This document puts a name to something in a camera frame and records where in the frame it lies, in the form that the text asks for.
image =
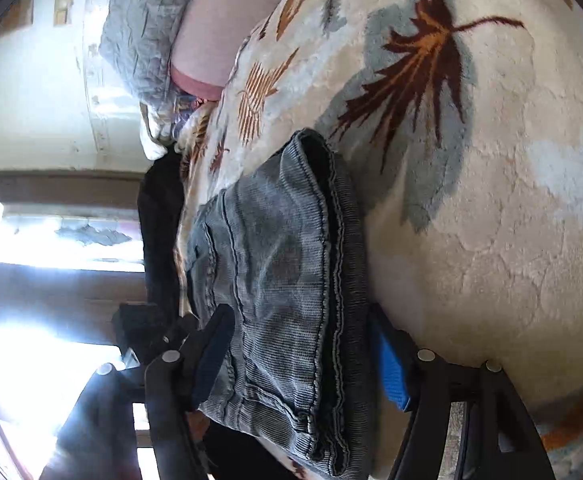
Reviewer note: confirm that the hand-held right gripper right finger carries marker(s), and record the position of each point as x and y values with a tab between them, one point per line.
392	372

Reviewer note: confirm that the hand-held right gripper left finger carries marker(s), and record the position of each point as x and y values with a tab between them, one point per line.
211	355

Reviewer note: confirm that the blue-grey denim pants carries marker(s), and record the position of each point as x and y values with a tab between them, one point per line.
281	260

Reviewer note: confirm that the dark hanging cloth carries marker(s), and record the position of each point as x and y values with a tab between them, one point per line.
161	210

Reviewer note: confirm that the leaf print fleece blanket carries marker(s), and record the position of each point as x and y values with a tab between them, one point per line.
496	185

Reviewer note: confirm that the white cloth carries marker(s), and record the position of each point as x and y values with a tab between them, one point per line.
154	132

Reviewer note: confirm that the pink bed sheet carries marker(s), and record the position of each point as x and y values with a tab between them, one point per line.
211	35

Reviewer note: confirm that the grey quilted bedspread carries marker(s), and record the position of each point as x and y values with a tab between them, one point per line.
141	35

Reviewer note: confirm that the wooden frame window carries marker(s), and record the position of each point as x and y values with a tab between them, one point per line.
46	240

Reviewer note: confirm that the wall light switch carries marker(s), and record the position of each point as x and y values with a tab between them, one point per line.
64	6

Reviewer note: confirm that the framed wall picture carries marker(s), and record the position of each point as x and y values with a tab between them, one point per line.
19	10

